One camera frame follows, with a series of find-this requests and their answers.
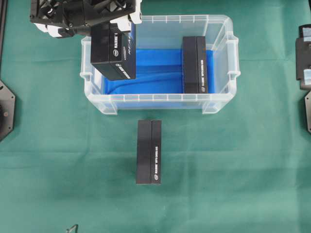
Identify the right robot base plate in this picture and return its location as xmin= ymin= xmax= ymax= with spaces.
xmin=304 ymin=91 xmax=311 ymax=133

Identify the clear plastic storage case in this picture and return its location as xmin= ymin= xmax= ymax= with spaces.
xmin=80 ymin=15 xmax=241 ymax=115

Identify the green table cloth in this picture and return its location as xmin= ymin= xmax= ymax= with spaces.
xmin=0 ymin=0 xmax=311 ymax=233

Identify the black box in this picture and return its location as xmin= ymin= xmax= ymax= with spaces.
xmin=136 ymin=120 xmax=162 ymax=184
xmin=182 ymin=36 xmax=208 ymax=94
xmin=90 ymin=23 xmax=136 ymax=81

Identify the black frame post left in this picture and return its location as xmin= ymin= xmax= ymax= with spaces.
xmin=0 ymin=0 xmax=10 ymax=81

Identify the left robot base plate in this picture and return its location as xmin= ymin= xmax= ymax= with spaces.
xmin=0 ymin=81 xmax=16 ymax=141

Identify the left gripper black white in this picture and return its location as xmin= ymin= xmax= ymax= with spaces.
xmin=30 ymin=0 xmax=142 ymax=38

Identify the blue cloth liner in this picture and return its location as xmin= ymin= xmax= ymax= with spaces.
xmin=104 ymin=48 xmax=216 ymax=95

